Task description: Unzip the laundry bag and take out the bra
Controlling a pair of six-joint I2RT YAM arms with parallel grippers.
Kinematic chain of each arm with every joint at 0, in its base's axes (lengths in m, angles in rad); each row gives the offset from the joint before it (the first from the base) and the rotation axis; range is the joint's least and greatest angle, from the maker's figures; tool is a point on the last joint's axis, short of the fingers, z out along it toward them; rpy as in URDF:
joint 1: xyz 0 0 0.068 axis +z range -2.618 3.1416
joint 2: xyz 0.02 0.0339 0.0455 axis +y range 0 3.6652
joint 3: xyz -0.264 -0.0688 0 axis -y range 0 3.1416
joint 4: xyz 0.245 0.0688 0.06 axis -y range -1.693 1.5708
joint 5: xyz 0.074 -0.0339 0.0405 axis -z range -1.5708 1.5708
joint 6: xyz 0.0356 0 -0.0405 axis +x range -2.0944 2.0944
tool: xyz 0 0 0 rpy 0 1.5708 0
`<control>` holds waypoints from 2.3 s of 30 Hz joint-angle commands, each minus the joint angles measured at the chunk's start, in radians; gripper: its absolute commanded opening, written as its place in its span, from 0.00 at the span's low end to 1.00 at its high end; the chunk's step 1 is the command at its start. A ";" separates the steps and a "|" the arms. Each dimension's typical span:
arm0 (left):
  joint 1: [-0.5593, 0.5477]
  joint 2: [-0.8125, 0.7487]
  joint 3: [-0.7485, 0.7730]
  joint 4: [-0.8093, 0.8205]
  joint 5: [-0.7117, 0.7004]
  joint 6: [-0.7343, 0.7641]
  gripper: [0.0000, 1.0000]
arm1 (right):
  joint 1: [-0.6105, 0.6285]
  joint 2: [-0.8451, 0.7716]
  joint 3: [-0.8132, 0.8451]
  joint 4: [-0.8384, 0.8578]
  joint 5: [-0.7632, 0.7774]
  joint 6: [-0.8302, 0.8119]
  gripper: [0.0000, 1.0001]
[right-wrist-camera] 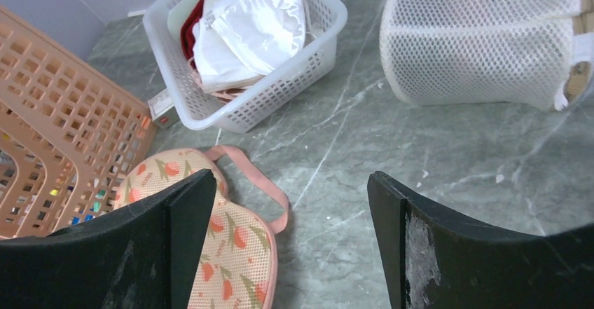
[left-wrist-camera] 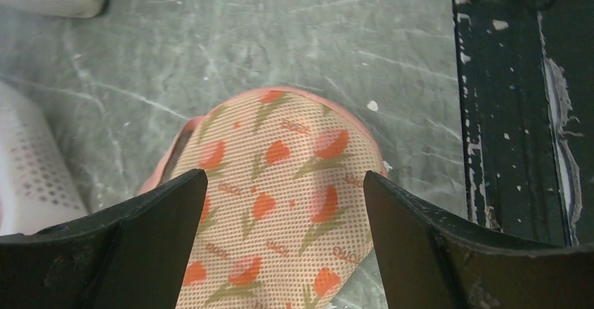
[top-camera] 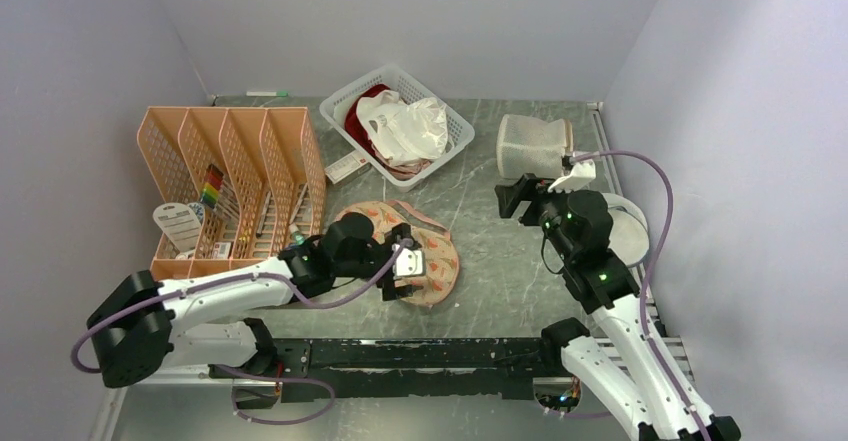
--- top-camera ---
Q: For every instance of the white satin garment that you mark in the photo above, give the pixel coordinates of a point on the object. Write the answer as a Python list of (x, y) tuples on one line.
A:
[(401, 133)]

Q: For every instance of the orange plastic file organizer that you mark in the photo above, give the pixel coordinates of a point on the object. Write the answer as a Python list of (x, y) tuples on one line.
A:
[(273, 177)]

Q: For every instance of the white green marker pen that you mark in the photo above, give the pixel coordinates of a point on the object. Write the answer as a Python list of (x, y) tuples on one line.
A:
[(270, 94)]

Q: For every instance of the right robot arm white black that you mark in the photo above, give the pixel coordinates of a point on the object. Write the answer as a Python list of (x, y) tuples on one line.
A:
[(648, 395)]

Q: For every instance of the small items in organizer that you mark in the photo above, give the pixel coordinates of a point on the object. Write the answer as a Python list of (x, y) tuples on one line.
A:
[(221, 250)]

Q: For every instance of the white plastic laundry basket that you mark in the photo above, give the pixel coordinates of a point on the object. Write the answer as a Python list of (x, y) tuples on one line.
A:
[(334, 110)]

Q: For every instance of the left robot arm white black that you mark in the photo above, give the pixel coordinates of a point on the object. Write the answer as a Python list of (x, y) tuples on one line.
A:
[(145, 325)]

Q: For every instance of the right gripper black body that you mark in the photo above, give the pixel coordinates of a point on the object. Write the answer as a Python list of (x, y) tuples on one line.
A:
[(550, 210)]

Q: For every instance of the white paper tag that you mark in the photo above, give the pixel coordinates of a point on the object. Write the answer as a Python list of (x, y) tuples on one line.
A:
[(179, 223)]

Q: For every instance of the cylindrical white mesh laundry bag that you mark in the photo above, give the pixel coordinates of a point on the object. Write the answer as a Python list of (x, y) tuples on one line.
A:
[(529, 145)]

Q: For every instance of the red velvet garment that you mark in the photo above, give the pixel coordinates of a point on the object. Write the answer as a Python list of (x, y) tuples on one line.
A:
[(352, 123)]

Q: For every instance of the pink beige bra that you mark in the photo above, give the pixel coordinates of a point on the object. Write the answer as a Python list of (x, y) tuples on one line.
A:
[(407, 171)]

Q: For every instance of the rainbow colour swatch card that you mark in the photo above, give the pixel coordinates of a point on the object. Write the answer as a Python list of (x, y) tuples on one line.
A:
[(211, 189)]

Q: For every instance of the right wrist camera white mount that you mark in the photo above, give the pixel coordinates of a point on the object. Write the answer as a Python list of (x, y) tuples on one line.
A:
[(579, 176)]

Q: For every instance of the small white red box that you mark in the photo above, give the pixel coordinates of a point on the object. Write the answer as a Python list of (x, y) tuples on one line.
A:
[(346, 168)]

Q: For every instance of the left wrist camera silver box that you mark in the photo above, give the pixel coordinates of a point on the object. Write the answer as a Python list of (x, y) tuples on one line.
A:
[(410, 263)]

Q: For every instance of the floral mesh laundry bag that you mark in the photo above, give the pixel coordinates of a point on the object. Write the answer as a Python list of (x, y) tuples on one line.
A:
[(440, 256)]

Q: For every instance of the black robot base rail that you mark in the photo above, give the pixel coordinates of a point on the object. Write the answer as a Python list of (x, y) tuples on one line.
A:
[(512, 368)]

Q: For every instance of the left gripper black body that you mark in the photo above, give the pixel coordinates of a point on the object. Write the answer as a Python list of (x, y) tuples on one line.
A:
[(389, 288)]

